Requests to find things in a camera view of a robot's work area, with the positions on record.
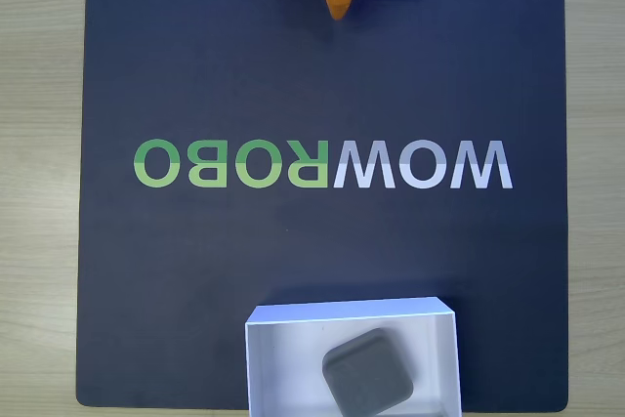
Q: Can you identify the grey square rounded case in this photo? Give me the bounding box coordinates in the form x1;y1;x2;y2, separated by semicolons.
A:
320;327;417;417

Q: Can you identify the dark blue WOWROBO mat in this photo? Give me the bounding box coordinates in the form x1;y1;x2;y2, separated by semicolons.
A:
75;0;570;411

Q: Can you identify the white open cardboard box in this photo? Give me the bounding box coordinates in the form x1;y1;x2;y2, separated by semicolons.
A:
243;296;463;417

